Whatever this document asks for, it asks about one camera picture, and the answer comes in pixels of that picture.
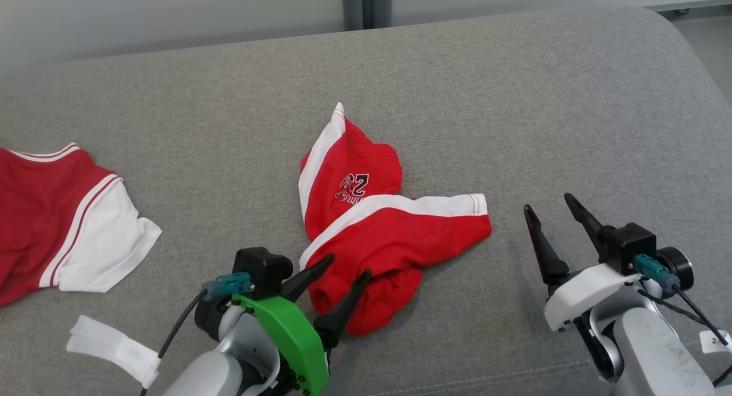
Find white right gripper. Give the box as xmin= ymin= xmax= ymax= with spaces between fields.
xmin=523 ymin=193 xmax=641 ymax=332

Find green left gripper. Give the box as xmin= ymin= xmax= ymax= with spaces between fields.
xmin=234 ymin=254 xmax=372 ymax=396

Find red shorts with white stripe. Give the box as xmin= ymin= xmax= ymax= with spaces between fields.
xmin=298 ymin=102 xmax=492 ymax=336

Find red and white t-shirt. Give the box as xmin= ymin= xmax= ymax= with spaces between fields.
xmin=0 ymin=143 xmax=162 ymax=307

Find grey fabric sofa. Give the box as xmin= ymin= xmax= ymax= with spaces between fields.
xmin=0 ymin=6 xmax=732 ymax=396

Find white paper strip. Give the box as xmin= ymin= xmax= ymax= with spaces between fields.
xmin=66 ymin=315 xmax=162 ymax=390

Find right cable with teal plug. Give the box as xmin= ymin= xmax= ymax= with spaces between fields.
xmin=634 ymin=254 xmax=732 ymax=388

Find white cable tag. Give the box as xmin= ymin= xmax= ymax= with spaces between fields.
xmin=699 ymin=330 xmax=732 ymax=354

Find grey metal post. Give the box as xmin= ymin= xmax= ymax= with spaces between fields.
xmin=341 ymin=0 xmax=393 ymax=30

